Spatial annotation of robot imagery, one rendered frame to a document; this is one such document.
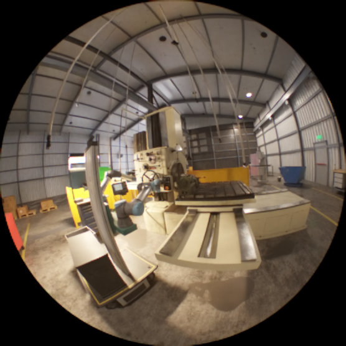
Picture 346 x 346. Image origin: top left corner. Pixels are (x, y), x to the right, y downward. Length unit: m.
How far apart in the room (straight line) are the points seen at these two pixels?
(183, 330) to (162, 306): 0.41
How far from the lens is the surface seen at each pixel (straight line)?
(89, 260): 1.07
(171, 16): 6.94
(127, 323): 1.62
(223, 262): 1.01
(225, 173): 4.20
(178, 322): 1.51
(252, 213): 2.11
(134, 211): 0.89
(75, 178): 3.17
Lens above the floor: 1.48
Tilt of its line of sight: 3 degrees down
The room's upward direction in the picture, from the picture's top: 6 degrees counter-clockwise
